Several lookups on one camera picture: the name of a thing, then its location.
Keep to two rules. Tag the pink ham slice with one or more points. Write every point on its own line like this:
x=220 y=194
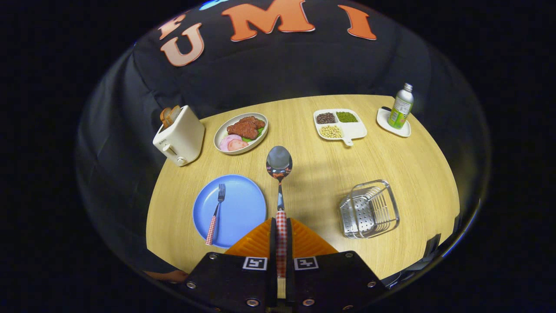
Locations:
x=226 y=141
x=239 y=145

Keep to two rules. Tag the pile of black beans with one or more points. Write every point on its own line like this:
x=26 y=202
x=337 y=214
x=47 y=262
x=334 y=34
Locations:
x=325 y=118

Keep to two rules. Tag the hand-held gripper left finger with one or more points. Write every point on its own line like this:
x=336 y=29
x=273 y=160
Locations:
x=230 y=282

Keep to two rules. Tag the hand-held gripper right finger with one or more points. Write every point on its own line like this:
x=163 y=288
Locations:
x=334 y=282

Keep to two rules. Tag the small white coaster tray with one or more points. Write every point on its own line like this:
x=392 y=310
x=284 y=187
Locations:
x=384 y=120

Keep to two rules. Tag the green lettuce leaf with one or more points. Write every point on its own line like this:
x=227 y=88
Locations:
x=259 y=133

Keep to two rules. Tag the brown meat piece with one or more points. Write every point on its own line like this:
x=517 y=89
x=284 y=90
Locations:
x=245 y=128

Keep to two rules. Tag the white toaster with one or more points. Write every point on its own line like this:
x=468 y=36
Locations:
x=182 y=134

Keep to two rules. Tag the green label metal bottle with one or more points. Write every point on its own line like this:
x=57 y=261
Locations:
x=400 y=108

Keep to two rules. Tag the white divided dish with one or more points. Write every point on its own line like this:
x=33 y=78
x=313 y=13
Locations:
x=354 y=129

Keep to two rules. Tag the blue round plate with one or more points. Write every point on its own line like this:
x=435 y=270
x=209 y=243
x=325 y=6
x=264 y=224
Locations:
x=243 y=208

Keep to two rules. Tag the white oval food plate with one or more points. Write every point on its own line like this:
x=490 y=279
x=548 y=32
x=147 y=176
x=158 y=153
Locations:
x=222 y=130

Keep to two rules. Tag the pile of yellow soybeans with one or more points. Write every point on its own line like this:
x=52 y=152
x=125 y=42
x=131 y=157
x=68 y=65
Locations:
x=331 y=131

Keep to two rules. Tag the pile of green beans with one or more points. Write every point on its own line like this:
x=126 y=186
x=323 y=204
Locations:
x=346 y=117

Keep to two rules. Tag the toasted bread slice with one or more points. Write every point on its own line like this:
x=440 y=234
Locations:
x=165 y=116
x=174 y=112

